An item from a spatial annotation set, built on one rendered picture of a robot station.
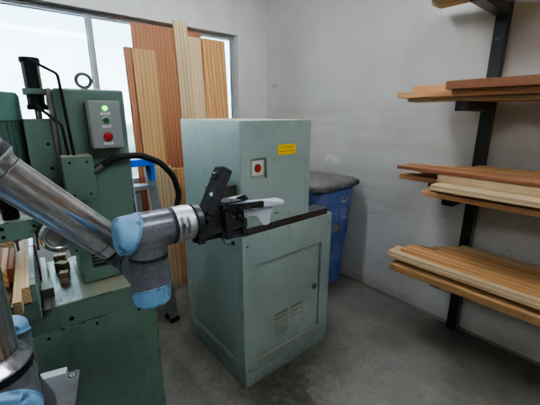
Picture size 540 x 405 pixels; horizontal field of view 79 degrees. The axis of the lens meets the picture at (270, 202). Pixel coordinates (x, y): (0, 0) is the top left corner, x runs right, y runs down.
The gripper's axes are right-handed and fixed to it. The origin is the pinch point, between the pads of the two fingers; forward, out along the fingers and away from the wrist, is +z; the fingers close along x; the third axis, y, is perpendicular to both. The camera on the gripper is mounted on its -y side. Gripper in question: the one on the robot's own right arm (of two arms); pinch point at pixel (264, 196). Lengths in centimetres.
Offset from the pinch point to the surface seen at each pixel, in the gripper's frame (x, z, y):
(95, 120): -61, -23, -26
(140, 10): -203, 50, -126
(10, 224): -81, -51, 7
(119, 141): -62, -16, -19
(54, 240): -71, -40, 13
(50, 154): -74, -36, -16
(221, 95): -199, 112, -64
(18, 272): -68, -51, 21
